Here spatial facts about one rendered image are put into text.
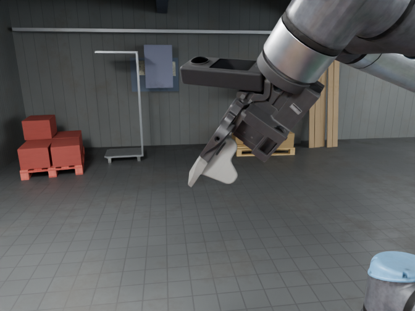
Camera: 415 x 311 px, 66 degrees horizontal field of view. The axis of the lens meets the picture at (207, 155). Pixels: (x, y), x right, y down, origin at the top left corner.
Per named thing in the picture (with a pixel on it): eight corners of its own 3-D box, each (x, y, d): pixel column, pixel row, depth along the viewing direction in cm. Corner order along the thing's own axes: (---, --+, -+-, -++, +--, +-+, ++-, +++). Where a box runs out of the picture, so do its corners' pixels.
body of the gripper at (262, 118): (260, 166, 44) (317, 103, 35) (209, 129, 44) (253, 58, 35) (276, 137, 49) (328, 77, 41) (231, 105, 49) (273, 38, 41)
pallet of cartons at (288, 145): (281, 144, 741) (283, 125, 729) (296, 154, 661) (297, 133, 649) (228, 146, 726) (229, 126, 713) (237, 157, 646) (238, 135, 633)
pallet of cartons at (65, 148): (37, 155, 658) (31, 113, 635) (97, 153, 673) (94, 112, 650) (3, 181, 515) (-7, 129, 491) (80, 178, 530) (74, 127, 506)
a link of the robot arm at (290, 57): (272, 23, 32) (292, 5, 38) (250, 59, 36) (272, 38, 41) (334, 65, 32) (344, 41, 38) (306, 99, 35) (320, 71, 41)
